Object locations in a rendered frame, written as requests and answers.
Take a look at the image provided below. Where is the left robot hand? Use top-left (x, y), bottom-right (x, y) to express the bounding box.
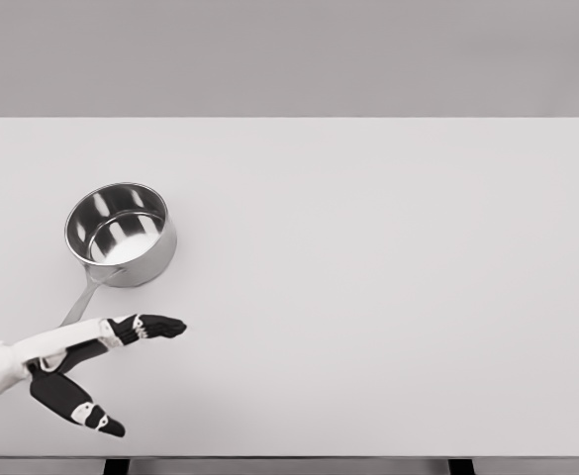
top-left (9, 312), bottom-right (188, 439)

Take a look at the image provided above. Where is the steel saucepan with long handle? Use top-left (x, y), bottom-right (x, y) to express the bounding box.
top-left (58, 181), bottom-right (178, 328)

